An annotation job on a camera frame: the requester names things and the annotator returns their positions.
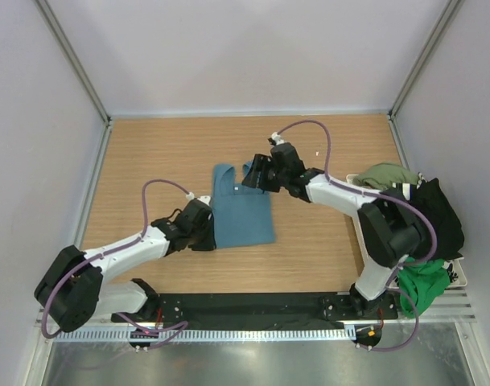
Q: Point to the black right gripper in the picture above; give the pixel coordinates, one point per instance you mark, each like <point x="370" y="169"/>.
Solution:
<point x="261" y="164"/>

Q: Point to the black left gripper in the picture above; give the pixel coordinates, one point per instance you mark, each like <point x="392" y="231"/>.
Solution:
<point x="209" y="243"/>

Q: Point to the blue tank top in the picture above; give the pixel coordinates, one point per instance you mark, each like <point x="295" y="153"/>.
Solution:
<point x="242" y="215"/>

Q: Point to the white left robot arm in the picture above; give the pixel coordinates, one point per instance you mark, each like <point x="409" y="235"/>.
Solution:
<point x="78" y="285"/>

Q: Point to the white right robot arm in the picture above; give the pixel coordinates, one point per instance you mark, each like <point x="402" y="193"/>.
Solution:
<point x="392" y="229"/>

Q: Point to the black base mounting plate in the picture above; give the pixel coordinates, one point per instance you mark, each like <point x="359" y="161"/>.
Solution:
<point x="260" y="312"/>

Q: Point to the olive green garment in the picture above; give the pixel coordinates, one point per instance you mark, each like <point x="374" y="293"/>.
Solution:
<point x="383" y="175"/>

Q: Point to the black garment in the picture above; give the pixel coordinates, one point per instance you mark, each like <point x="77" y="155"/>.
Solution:
<point x="430" y="200"/>

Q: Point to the white laundry tray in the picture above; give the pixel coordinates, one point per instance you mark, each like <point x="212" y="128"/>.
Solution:
<point x="453" y="267"/>

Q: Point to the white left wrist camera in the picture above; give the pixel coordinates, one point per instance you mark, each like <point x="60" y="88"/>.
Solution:
<point x="206" y="199"/>

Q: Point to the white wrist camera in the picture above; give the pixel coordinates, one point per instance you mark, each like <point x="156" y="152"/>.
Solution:
<point x="206" y="199"/>
<point x="276" y="139"/>

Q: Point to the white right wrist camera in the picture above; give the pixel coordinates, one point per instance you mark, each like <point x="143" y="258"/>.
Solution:
<point x="276" y="139"/>

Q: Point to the white slotted cable duct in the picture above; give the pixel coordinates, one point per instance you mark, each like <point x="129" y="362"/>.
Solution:
<point x="127" y="334"/>

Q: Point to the left aluminium frame post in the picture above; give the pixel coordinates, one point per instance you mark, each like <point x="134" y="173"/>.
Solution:
<point x="60" y="36"/>

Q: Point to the aluminium frame post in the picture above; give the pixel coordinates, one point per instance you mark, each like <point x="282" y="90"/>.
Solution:
<point x="437" y="32"/>
<point x="60" y="36"/>

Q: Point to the right aluminium frame post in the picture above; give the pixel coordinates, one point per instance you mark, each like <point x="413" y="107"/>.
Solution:
<point x="437" y="32"/>

